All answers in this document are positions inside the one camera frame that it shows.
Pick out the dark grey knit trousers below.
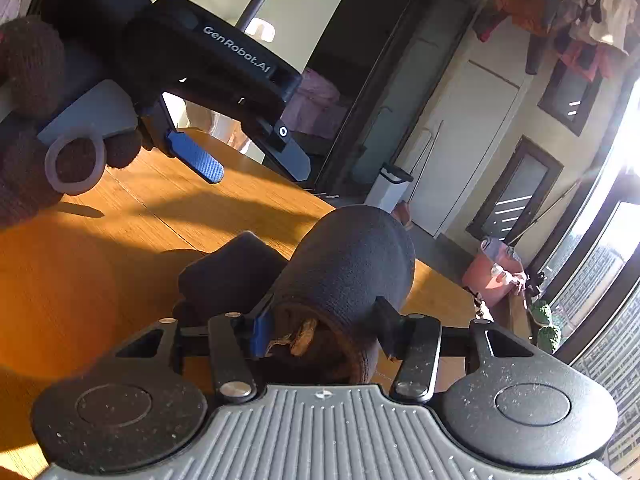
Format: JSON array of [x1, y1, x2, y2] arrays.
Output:
[[172, 205, 416, 384]]

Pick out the hanging laundry clothes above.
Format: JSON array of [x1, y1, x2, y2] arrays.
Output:
[[473, 0, 639, 82]]

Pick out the hand in brown glove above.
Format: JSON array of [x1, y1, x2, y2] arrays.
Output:
[[1, 15, 142, 229]]

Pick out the bed with pink cover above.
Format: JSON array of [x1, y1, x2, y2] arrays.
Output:
[[281, 68, 348, 140]]

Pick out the cream cloth on cleaner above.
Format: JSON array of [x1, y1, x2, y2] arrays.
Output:
[[163, 92, 250, 154]]

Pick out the pink plastic bucket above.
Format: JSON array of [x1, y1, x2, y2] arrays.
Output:
[[461, 237, 526, 308]]

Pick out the pink dustpan with broom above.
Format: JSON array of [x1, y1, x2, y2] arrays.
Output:
[[393, 120, 444, 231]]

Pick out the white trash bin black lid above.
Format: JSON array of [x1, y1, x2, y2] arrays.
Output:
[[364, 162, 413, 214]]

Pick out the green slipper farther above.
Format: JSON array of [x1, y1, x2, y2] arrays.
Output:
[[528, 300, 552, 326]]

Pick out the white floor cleaner with handle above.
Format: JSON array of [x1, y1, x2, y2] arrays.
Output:
[[235, 0, 276, 44]]

